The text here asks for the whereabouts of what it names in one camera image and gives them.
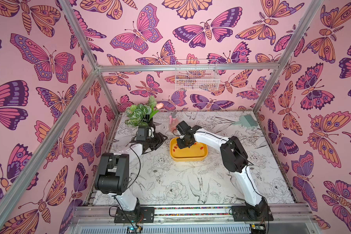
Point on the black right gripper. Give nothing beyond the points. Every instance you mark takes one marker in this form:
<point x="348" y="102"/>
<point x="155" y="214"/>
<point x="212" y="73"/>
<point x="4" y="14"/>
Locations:
<point x="188" y="140"/>

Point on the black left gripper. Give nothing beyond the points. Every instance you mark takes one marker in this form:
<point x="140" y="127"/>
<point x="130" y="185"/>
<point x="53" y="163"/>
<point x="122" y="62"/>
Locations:
<point x="159" y="139"/>

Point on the yellow plastic storage tray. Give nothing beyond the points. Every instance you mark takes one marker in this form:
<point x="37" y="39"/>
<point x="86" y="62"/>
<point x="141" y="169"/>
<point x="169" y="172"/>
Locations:
<point x="197" y="152"/>

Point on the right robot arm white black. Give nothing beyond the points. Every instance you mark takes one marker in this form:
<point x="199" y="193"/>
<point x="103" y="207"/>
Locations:
<point x="235" y="160"/>

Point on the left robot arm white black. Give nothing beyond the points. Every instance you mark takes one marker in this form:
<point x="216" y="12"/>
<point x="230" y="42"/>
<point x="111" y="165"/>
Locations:
<point x="114" y="170"/>

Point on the pink spray bottle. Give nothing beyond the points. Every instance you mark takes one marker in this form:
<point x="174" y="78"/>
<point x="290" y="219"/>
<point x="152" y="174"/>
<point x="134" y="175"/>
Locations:
<point x="173" y="122"/>

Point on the black glossy vase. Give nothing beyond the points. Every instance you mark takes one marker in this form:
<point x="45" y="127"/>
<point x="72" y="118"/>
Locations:
<point x="148" y="122"/>

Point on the green artificial plant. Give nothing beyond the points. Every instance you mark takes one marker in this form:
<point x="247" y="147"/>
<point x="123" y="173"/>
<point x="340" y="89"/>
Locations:
<point x="136" y="113"/>

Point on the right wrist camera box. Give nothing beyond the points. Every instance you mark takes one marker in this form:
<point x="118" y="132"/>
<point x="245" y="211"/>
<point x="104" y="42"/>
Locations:
<point x="184" y="129"/>

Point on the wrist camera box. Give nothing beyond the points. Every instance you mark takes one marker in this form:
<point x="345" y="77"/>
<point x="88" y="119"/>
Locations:
<point x="184" y="129"/>
<point x="143" y="133"/>

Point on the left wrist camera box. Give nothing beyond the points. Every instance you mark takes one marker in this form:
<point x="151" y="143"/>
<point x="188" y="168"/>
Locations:
<point x="143" y="133"/>

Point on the white wire basket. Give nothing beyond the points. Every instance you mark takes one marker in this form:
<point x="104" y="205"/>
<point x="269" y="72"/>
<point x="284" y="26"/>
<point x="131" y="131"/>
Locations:
<point x="196" y="77"/>

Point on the aluminium frame post left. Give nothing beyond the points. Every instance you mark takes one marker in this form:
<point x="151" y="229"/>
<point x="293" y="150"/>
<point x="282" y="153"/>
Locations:
<point x="74" y="23"/>

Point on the aluminium frame post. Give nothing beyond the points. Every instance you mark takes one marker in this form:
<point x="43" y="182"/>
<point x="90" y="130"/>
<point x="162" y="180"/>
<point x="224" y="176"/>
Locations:
<point x="74" y="23"/>
<point x="304" y="23"/>

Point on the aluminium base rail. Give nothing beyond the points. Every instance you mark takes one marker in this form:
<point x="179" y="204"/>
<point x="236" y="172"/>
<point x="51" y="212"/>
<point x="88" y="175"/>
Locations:
<point x="185" y="214"/>

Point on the aluminium frame post right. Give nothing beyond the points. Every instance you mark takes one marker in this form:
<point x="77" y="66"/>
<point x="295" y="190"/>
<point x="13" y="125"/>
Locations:
<point x="304" y="23"/>

